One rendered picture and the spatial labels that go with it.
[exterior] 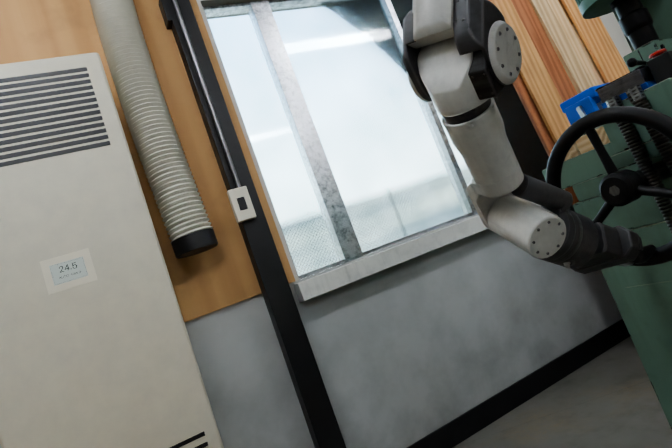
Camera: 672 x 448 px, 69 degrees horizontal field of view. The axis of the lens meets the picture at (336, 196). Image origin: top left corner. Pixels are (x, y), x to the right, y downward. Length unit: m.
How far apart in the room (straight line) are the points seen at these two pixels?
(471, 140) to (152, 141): 1.38
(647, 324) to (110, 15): 1.93
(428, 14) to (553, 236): 0.35
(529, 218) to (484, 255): 1.74
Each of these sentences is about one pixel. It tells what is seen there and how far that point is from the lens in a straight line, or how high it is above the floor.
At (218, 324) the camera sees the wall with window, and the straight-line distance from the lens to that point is 1.94.
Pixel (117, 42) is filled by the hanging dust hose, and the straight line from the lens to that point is 2.03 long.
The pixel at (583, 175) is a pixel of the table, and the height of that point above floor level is 0.85.
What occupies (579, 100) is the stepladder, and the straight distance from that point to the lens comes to 2.20.
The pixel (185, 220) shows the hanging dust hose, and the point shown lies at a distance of 1.78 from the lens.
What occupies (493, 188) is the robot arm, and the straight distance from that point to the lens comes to 0.71.
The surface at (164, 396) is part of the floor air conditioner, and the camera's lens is 1.63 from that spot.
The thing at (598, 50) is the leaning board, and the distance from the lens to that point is 3.35.
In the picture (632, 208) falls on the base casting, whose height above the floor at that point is 0.75.
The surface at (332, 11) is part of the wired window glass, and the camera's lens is 2.67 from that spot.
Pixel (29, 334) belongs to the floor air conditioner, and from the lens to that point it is 1.64.
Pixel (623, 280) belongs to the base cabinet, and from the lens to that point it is 1.28.
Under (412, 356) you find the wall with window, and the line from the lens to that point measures 2.21.
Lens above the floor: 0.86
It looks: 8 degrees up
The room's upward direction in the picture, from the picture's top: 21 degrees counter-clockwise
